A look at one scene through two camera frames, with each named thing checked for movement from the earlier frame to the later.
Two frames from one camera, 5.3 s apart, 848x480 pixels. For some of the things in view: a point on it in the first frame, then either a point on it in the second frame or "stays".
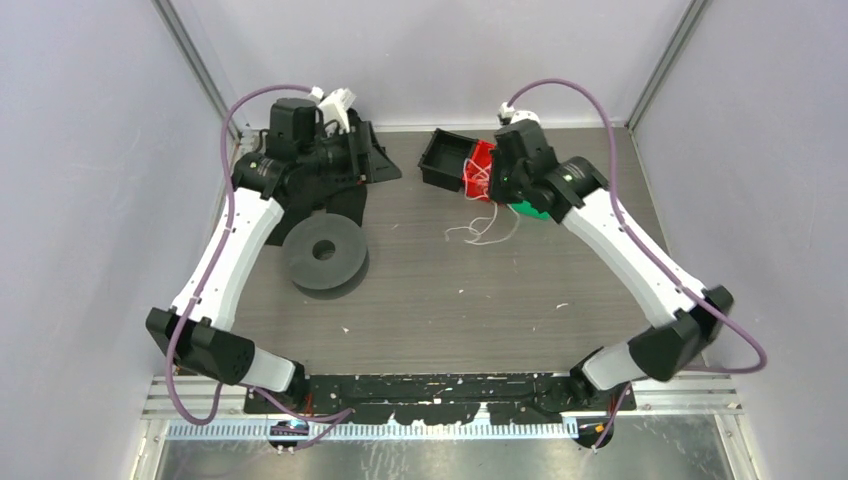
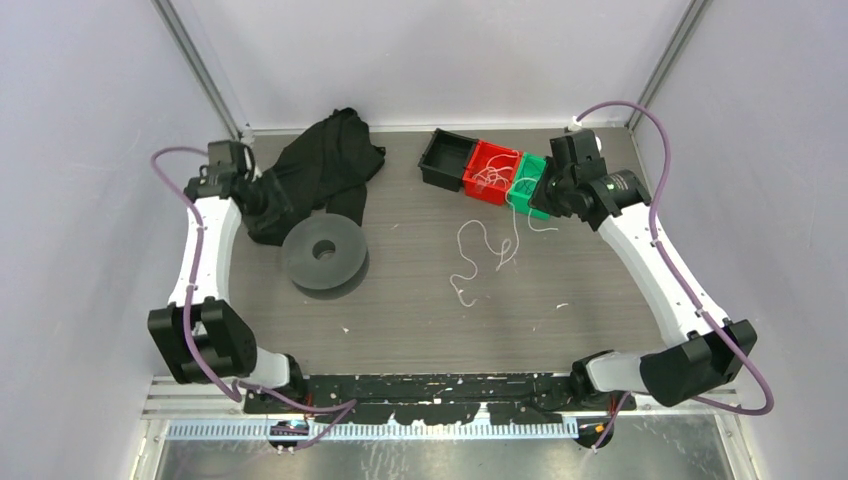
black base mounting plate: [448, 399] stays
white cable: [471, 228] → [502, 170]
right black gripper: [496, 192] → [539, 199]
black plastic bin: [442, 161] stays
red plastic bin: [477, 171] stays
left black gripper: [375, 165] → [279, 210]
